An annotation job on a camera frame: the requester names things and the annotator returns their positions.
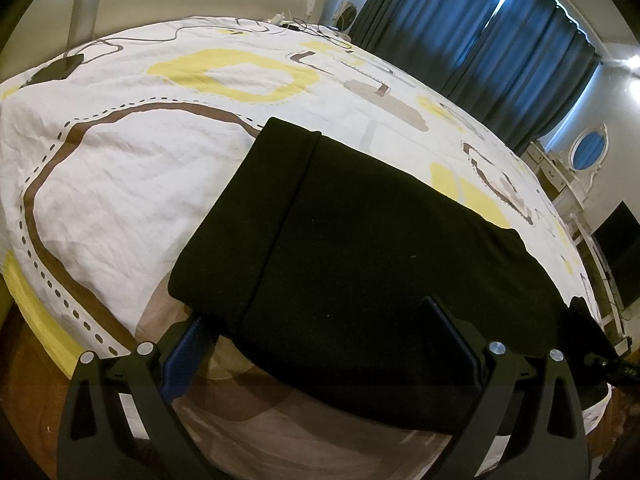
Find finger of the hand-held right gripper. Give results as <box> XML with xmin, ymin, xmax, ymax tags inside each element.
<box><xmin>569</xmin><ymin>296</ymin><xmax>616</xmax><ymax>361</ymax></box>

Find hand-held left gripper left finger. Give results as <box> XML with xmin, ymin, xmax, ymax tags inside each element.
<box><xmin>56</xmin><ymin>315</ymin><xmax>221</xmax><ymax>480</ymax></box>

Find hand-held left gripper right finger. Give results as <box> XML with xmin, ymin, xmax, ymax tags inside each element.
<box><xmin>420</xmin><ymin>295</ymin><xmax>593</xmax><ymax>480</ymax></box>

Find black pants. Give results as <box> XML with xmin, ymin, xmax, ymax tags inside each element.
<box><xmin>167</xmin><ymin>116</ymin><xmax>608</xmax><ymax>436</ymax></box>

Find white television stand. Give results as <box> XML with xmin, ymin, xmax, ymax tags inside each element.
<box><xmin>570</xmin><ymin>212</ymin><xmax>632</xmax><ymax>357</ymax></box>

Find black television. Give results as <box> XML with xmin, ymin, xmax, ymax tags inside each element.
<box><xmin>592</xmin><ymin>201</ymin><xmax>640</xmax><ymax>312</ymax></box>

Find white dressing table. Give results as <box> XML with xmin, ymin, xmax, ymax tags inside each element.
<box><xmin>522</xmin><ymin>140</ymin><xmax>586</xmax><ymax>217</ymax></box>

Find white patterned bedsheet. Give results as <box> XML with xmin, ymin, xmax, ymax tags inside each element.
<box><xmin>0</xmin><ymin>16</ymin><xmax>613</xmax><ymax>461</ymax></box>

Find blue curtain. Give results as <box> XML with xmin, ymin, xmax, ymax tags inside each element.
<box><xmin>347</xmin><ymin>0</ymin><xmax>601</xmax><ymax>147</ymax></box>

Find small white fan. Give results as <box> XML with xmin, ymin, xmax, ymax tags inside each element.
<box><xmin>334</xmin><ymin>0</ymin><xmax>361</xmax><ymax>37</ymax></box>

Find grey metal pole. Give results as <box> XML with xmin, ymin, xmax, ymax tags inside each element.
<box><xmin>70</xmin><ymin>0</ymin><xmax>114</xmax><ymax>57</ymax></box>

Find oval mirror white frame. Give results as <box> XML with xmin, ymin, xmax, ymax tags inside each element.
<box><xmin>567</xmin><ymin>122</ymin><xmax>611</xmax><ymax>187</ymax></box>

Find black charging cable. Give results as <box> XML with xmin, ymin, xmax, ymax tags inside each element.
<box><xmin>287</xmin><ymin>16</ymin><xmax>354</xmax><ymax>52</ymax></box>

